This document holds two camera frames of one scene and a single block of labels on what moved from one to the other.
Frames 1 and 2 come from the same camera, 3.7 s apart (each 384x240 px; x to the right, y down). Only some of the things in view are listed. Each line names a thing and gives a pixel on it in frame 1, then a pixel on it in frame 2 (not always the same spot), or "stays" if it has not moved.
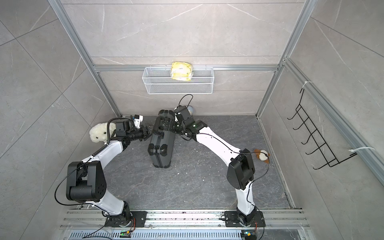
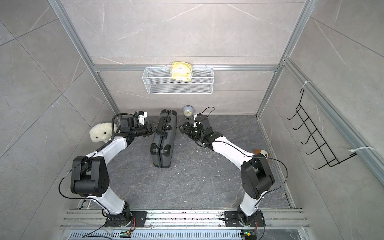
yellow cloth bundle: x=181 y=71 stays
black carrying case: x=163 y=134 stays
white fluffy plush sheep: x=98 y=132 stays
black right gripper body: x=176 y=127 -> x=196 y=134
